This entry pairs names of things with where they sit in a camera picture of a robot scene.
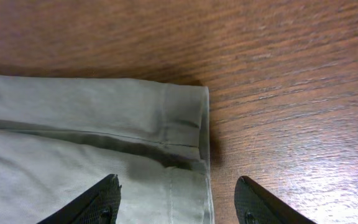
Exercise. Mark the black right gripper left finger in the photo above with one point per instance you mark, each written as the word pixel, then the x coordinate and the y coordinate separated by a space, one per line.
pixel 98 205

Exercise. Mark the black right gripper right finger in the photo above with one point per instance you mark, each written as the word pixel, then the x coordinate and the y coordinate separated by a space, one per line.
pixel 256 205

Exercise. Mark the khaki shorts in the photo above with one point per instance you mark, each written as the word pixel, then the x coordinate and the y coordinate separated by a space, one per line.
pixel 60 136

